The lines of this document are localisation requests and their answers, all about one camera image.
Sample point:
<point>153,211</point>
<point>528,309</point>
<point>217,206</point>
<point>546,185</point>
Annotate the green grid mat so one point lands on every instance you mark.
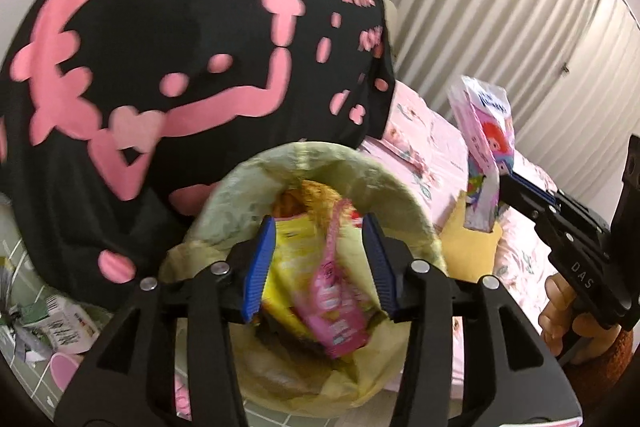
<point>30,387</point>

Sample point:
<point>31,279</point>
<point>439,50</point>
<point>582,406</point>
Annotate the pink snack packet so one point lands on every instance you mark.
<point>335,307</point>

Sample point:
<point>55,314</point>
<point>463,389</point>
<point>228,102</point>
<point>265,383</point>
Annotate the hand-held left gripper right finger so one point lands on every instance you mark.
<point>380,267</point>

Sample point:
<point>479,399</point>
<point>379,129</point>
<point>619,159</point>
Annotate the orange snack bag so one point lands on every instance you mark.
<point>315,197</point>

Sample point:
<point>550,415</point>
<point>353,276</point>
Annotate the white crumpled wrapper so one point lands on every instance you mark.
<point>65,327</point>

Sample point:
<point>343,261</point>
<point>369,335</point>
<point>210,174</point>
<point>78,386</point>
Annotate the crumpled silver wrapper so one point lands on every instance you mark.
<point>20,322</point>

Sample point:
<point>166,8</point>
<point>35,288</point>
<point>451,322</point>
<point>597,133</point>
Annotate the yellow wafer packet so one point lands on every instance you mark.
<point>292,257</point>

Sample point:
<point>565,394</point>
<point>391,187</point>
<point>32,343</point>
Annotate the white cartoon print packet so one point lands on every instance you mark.
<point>487,142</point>

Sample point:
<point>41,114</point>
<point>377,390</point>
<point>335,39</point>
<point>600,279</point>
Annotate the pale yellow plastic bag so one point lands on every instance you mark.
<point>240,192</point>

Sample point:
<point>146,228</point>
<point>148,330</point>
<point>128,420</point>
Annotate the black shirt with pink print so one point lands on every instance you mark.
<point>150,57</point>

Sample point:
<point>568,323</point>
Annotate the person's right hand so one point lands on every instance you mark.
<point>555,307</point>

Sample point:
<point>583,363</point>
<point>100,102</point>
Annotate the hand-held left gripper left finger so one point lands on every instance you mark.
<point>260,272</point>

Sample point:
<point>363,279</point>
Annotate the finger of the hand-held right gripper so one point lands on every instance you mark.
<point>522,199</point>
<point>537,189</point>

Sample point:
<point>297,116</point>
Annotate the white pleated curtain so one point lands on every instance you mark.
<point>525,7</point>

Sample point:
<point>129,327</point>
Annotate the yellow cushion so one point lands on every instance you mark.
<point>470,252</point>

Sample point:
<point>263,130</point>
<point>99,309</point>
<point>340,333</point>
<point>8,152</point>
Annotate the pink printed bedsheet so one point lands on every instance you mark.
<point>430,142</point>

